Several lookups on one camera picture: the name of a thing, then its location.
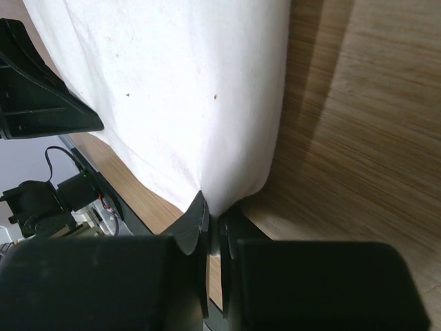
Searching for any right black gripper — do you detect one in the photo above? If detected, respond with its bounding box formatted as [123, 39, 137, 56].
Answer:
[1, 18, 104, 139]

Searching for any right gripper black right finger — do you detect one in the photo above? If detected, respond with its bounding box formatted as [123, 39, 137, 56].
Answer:
[218, 206, 431, 330]

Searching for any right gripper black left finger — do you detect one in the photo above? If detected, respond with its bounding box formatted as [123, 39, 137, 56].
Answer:
[1, 193, 209, 330]

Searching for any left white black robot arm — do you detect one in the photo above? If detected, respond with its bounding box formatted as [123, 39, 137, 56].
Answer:
[1, 146, 84, 238]

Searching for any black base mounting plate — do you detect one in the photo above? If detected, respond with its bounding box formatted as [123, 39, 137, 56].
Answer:
[70, 148, 153, 236]

